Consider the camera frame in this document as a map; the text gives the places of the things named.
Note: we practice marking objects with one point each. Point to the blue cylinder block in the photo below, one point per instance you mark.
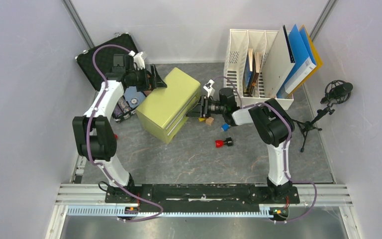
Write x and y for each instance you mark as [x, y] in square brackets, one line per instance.
[225, 127]

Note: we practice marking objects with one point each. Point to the orange plastic folder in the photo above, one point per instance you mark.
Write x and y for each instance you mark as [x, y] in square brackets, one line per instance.
[318, 60]

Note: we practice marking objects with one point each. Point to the white file organizer rack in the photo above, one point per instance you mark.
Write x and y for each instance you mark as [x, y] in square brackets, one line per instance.
[238, 43]

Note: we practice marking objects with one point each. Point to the Animal Farm book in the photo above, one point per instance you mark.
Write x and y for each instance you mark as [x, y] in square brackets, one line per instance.
[248, 69]

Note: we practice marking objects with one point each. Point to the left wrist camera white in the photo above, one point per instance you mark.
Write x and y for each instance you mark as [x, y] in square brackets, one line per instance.
[138, 59]

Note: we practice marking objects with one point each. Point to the black microphone on tripod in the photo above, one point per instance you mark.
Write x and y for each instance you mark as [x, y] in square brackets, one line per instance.
[336, 92]

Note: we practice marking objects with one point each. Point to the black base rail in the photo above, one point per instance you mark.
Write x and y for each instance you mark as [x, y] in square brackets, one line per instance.
[200, 198]

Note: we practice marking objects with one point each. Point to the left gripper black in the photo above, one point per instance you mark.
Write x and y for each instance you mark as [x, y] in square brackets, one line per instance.
[156, 81]

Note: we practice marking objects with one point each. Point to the white paper box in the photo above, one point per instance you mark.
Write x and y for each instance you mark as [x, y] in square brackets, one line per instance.
[278, 64]

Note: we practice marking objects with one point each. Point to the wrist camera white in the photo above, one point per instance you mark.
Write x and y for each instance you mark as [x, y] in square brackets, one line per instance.
[138, 59]
[208, 87]

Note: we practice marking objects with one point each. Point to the brown small book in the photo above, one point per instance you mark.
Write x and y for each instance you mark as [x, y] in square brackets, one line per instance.
[256, 69]

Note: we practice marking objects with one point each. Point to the wooden cube block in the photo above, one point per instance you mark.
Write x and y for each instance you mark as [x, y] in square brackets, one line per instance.
[209, 121]

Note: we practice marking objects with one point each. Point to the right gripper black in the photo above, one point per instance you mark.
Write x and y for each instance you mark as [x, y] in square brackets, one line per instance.
[201, 109]

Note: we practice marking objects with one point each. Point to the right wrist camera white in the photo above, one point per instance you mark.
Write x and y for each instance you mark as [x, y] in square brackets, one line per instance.
[208, 87]

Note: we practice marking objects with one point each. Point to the black poker chip case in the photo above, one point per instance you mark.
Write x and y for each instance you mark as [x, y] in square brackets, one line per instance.
[108, 67]

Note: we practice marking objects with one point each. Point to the green drawer cabinet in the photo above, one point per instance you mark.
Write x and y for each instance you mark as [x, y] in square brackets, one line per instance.
[163, 112]

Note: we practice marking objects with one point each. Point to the blue plastic folder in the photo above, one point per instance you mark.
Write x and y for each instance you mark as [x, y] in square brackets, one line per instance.
[305, 62]

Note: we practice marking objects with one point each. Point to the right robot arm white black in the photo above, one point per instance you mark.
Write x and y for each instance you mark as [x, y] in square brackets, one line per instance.
[272, 123]

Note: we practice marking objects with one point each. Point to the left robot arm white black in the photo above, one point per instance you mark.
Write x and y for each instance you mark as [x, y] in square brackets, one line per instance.
[94, 136]

